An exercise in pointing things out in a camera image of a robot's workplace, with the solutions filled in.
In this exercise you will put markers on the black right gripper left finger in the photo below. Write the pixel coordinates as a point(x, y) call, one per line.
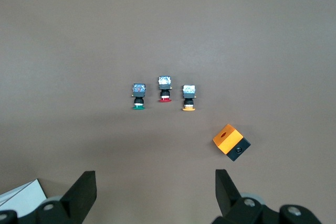
point(78, 197)

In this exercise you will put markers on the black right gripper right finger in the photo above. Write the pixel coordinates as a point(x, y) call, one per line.
point(228, 200)

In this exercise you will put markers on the yellow push button switch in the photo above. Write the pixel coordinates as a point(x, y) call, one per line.
point(189, 95)

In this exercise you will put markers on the white drawer cabinet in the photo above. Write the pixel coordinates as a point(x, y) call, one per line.
point(21, 200)

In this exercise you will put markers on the orange black button box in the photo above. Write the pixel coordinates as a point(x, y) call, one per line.
point(227, 138)

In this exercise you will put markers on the green push button switch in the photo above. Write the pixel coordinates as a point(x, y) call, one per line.
point(138, 94)

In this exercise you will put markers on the red push button switch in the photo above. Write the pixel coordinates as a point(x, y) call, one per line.
point(165, 87)

